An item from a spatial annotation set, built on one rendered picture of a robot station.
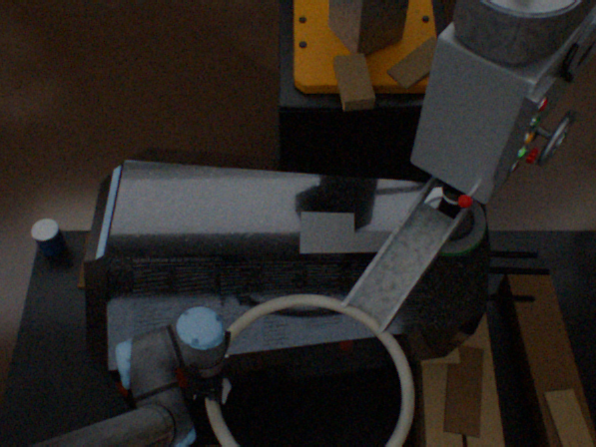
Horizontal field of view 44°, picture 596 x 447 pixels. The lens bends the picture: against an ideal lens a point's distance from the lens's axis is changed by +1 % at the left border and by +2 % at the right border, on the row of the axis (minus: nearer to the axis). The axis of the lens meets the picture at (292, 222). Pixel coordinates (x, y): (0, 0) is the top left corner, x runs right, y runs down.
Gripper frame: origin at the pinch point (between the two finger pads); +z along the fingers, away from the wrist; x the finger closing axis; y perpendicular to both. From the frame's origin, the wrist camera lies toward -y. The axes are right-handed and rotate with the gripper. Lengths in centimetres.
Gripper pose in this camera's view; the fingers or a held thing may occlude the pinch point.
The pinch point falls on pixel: (214, 385)
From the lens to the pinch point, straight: 183.6
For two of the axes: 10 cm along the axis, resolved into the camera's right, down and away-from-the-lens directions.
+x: 9.9, 1.3, -0.7
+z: -0.2, 5.7, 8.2
